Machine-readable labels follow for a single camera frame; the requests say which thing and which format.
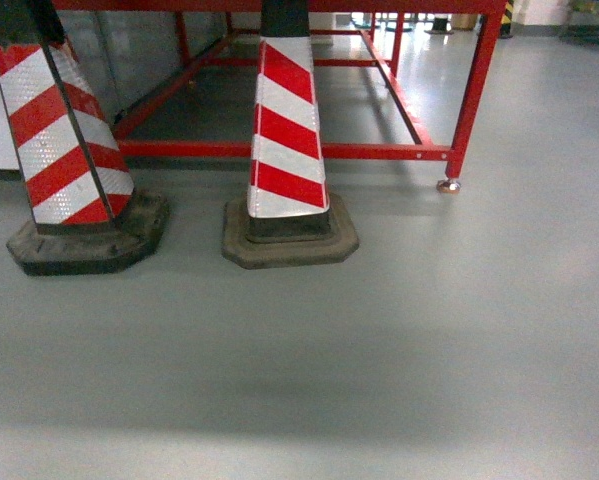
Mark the right red white traffic cone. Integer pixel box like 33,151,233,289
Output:
222,1,360,269

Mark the red white traffic cone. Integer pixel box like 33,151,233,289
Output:
0,1,169,276
222,1,360,269

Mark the left red white traffic cone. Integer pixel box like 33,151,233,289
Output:
0,1,169,276

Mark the red metal frame table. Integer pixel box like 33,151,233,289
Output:
54,1,507,193

